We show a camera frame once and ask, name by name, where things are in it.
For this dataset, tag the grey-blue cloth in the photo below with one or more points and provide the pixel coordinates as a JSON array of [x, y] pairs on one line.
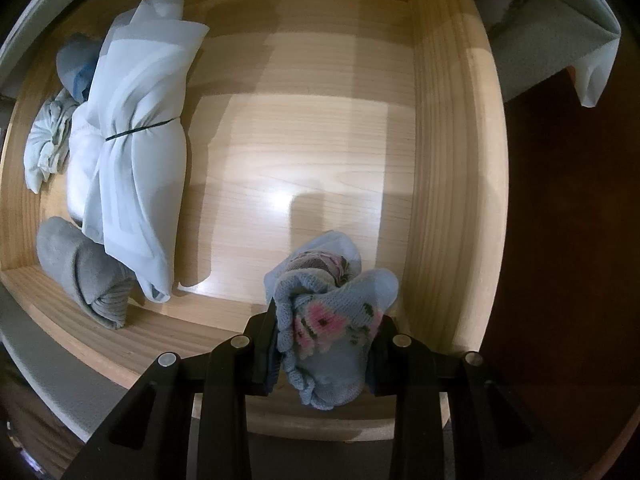
[[72, 62]]

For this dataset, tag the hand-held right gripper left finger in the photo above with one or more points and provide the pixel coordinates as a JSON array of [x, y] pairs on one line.
[[262, 360]]

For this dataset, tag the wooden drawer with grey front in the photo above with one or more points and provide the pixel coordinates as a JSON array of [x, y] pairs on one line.
[[325, 135]]

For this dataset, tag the white patterned paper cover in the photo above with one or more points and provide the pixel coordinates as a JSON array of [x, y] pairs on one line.
[[597, 75]]

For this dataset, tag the pale green cloth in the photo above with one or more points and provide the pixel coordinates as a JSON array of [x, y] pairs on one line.
[[47, 145]]

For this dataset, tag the blue floral knit socks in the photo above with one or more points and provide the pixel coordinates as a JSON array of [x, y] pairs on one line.
[[325, 325]]

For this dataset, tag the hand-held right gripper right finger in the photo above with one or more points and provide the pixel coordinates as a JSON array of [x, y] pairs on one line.
[[377, 365]]

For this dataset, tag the pale blue banded cloth bundle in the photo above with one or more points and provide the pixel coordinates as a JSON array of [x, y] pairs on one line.
[[135, 160]]

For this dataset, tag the grey socks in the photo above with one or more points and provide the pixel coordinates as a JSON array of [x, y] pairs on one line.
[[85, 265]]

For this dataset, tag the grey nightstand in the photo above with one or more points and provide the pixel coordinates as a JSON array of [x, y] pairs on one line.
[[540, 50]]

